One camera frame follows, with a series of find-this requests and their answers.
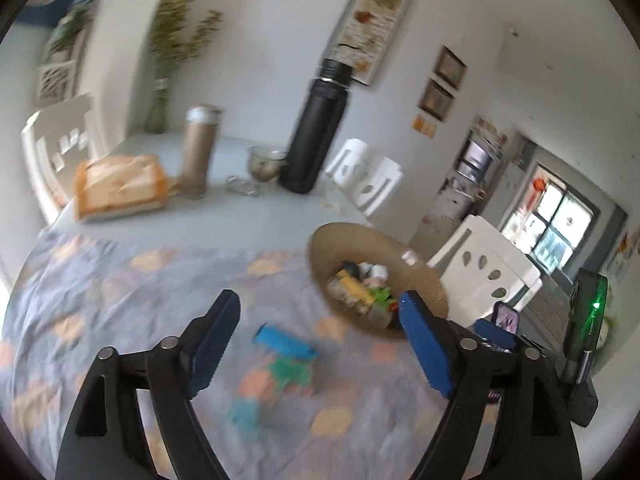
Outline blue block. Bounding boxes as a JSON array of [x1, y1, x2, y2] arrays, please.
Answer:
[[252, 324, 318, 361]]

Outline metal footed cup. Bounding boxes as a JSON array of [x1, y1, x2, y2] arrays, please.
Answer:
[[246, 145, 287, 182]]

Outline brown woven bowl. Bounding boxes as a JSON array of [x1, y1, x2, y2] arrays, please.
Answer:
[[306, 222, 450, 340]]

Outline orange tissue pack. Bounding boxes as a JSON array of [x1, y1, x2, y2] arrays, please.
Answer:
[[74, 154, 168, 222]]

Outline floral printed tablecloth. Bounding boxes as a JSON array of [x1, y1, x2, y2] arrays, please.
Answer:
[[0, 227, 501, 480]]

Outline black-headed white figurine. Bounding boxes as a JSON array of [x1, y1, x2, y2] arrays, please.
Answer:
[[340, 259, 390, 283]]

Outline small framed picture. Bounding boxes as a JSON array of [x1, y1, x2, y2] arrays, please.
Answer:
[[418, 79, 455, 121], [434, 46, 467, 88]]

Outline wall poster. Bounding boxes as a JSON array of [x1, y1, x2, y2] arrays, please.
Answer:
[[325, 0, 417, 86]]

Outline tall black thermos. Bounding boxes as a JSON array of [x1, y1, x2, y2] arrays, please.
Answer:
[[277, 57, 357, 194]]

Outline green crystal toy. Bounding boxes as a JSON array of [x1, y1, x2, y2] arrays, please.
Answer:
[[267, 355, 316, 396]]

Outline window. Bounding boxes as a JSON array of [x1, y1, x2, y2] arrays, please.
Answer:
[[500, 160, 601, 273]]

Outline white carved shelf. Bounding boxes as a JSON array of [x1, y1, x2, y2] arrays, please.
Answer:
[[35, 15, 93, 106]]

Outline glass ashtray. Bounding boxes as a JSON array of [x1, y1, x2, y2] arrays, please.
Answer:
[[226, 175, 261, 195]]

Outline cluttered cabinet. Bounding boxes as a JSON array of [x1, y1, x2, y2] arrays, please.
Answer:
[[425, 117, 508, 233]]

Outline glass vase with flowers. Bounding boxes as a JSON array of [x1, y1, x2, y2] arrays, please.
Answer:
[[144, 0, 224, 135]]

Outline yellow tube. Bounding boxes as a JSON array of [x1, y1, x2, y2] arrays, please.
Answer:
[[332, 269, 376, 306]]

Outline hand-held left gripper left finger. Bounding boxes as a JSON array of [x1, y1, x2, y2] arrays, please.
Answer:
[[55, 289, 242, 480]]

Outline teal crystal toy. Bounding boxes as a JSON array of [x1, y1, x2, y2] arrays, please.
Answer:
[[227, 397, 266, 436]]

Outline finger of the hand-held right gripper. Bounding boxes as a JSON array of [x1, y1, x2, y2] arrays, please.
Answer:
[[474, 319, 520, 353]]

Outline gold thermos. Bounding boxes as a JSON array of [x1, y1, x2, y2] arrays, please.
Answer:
[[180, 105, 223, 200]]

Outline white plastic chair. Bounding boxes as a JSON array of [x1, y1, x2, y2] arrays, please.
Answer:
[[324, 137, 404, 217], [427, 215, 544, 326], [21, 92, 108, 223]]

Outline artificial plant with blue flower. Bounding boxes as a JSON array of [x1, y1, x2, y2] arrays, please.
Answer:
[[47, 0, 96, 56]]

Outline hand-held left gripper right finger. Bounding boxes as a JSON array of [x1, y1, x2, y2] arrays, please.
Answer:
[[398, 290, 583, 480]]

